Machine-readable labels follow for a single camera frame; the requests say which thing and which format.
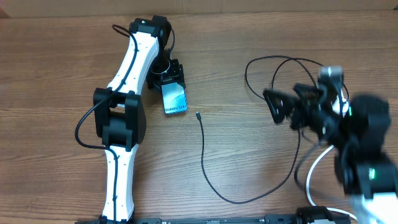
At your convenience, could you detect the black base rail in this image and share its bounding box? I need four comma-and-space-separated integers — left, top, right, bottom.
75, 215, 351, 224

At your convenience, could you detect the Samsung Galaxy S24 smartphone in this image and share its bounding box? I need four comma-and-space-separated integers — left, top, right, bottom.
162, 83, 187, 114

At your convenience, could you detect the black USB charging cable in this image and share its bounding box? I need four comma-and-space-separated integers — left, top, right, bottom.
195, 55, 350, 205

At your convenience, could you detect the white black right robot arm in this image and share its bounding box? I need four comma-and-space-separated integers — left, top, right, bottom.
263, 82, 397, 223

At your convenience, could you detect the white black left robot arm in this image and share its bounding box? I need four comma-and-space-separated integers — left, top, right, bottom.
93, 16, 188, 223

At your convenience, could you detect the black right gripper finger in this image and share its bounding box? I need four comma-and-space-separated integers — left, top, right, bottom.
262, 89, 299, 124
293, 83, 325, 105

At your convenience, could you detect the white power strip cord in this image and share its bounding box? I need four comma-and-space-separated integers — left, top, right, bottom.
305, 144, 358, 221

